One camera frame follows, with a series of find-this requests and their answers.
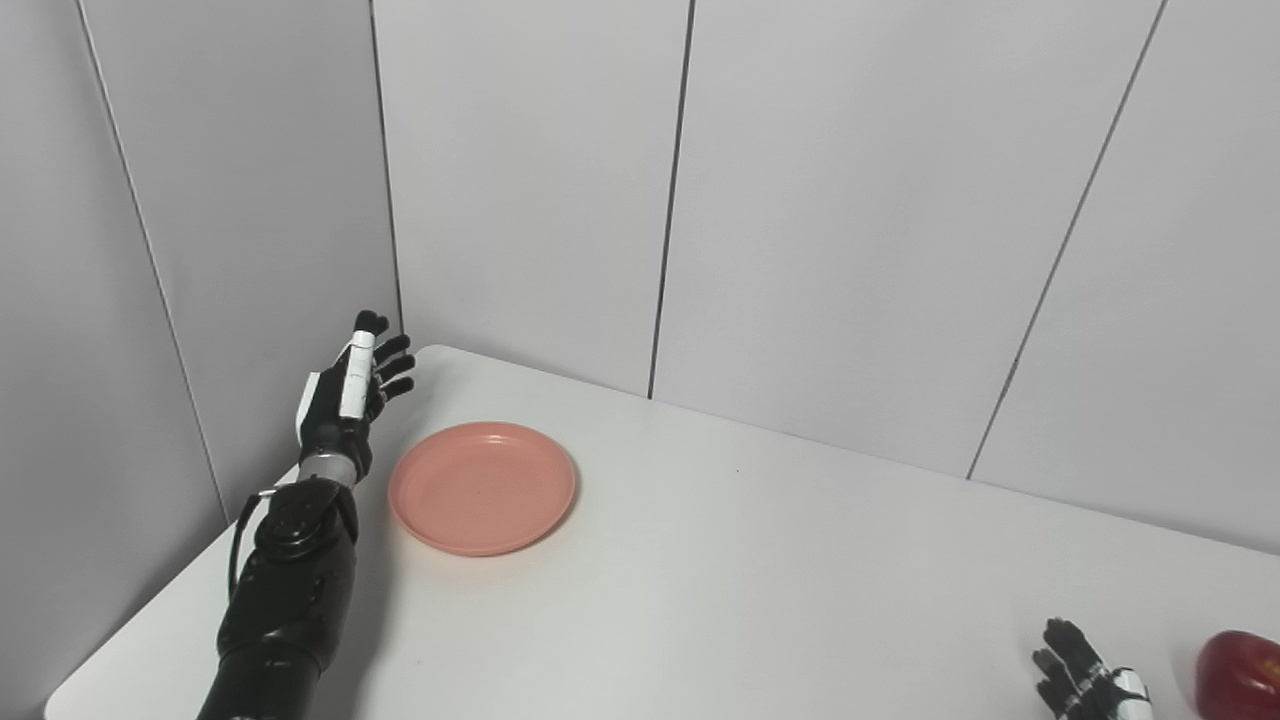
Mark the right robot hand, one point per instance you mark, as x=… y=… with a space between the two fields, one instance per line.
x=1090 y=680

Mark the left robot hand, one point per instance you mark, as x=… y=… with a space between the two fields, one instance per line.
x=347 y=402

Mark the red apple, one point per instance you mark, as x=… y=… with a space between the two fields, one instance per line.
x=1240 y=675

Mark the pink plate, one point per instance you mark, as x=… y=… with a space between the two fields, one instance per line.
x=482 y=487

